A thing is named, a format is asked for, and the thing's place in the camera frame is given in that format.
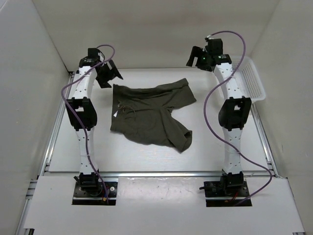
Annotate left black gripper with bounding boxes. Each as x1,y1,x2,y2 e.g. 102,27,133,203
95,59,122,89

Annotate olive green shorts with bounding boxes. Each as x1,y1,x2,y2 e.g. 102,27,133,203
110,78,197,153

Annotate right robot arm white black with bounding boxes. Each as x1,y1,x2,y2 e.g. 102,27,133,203
186,37,252,197

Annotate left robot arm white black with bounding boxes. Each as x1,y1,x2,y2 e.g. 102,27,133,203
61,45,123,198

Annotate white plastic mesh basket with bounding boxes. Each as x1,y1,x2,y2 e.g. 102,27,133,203
221,55,267,105

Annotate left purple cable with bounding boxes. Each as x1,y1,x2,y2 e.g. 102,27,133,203
60,44,116,206

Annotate purple cable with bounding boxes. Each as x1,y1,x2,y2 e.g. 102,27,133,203
204,30,274,205
60,44,116,206

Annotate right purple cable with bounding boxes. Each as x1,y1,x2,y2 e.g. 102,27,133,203
204,30,274,205

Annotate front aluminium rail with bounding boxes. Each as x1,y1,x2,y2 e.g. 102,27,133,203
100,171,222,178

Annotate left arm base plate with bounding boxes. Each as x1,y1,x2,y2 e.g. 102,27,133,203
72,176,118,206

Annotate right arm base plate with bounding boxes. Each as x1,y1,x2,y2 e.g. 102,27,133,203
199,180,250,208

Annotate left aluminium frame rail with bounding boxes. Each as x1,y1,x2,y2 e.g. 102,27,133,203
1,70,69,235

